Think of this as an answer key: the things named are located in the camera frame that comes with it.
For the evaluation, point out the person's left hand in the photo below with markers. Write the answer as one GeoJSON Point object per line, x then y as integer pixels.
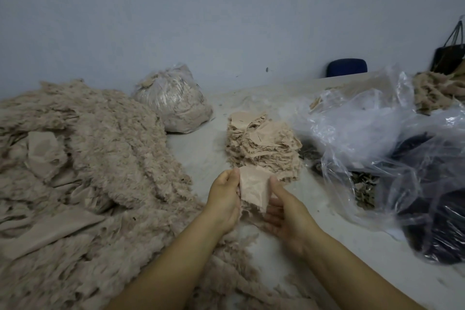
{"type": "Point", "coordinates": [224, 201]}

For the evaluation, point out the person's right hand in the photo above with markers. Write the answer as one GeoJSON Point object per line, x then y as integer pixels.
{"type": "Point", "coordinates": [290, 217]}

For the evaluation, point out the stack of sorted beige pieces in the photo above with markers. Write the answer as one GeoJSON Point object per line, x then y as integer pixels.
{"type": "Point", "coordinates": [232, 148]}

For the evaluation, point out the beige scrap strips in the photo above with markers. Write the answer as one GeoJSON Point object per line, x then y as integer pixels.
{"type": "Point", "coordinates": [232, 270]}

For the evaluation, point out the large pile beige fabric scraps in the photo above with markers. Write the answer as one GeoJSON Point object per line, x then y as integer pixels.
{"type": "Point", "coordinates": [80, 175]}

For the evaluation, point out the person's left forearm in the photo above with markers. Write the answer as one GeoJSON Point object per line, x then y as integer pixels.
{"type": "Point", "coordinates": [163, 273]}

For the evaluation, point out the person's right forearm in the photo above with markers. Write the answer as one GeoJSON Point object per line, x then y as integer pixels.
{"type": "Point", "coordinates": [363, 277]}

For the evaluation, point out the beige fur pile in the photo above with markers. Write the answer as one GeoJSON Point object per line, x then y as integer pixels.
{"type": "Point", "coordinates": [436, 92]}

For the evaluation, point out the clear bag of beige scraps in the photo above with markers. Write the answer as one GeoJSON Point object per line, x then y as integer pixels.
{"type": "Point", "coordinates": [174, 101]}

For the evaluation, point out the large clear plastic bag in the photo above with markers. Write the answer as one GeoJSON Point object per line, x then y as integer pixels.
{"type": "Point", "coordinates": [360, 128]}

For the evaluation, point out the blue chair back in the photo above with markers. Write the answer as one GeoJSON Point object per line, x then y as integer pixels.
{"type": "Point", "coordinates": [346, 68]}

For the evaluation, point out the black handbag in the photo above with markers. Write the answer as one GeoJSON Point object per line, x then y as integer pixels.
{"type": "Point", "coordinates": [447, 57]}

